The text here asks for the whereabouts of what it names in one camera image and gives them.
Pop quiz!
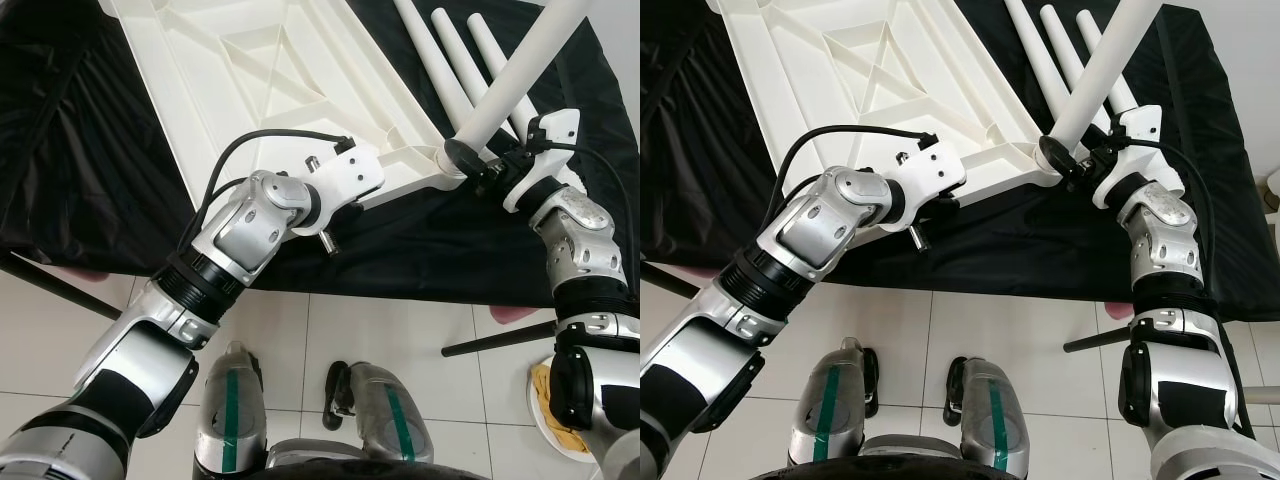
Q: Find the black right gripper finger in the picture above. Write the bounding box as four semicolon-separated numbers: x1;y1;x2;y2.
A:
443;138;493;179
1037;133;1083;171

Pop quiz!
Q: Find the white plastic table top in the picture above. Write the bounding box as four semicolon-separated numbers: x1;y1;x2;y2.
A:
100;0;468;213
705;0;1063;213

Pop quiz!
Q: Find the black table cloth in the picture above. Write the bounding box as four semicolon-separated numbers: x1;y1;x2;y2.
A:
640;0;1280;326
0;0;641;321

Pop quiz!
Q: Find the crumpled yellow cloth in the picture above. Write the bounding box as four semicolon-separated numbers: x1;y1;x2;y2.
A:
533;365;583;456

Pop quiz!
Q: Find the black robot waist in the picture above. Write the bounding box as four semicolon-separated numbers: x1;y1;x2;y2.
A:
745;442;1151;480
240;440;481;480

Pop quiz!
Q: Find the white round plate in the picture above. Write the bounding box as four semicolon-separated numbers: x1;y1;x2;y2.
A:
527;362;593;464

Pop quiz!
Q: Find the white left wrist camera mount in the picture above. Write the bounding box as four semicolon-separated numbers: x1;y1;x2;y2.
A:
303;140;386;228
885;138;967;233

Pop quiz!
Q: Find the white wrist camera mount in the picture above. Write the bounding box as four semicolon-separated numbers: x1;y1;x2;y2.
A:
1090;103;1163;209
303;140;386;228
503;108;583;214
885;138;967;233

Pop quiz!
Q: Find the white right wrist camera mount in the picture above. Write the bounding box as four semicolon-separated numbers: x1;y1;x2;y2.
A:
503;108;583;214
1090;103;1163;209

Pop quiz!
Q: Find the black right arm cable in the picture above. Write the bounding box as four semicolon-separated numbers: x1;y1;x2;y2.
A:
530;140;641;301
1115;138;1256;436

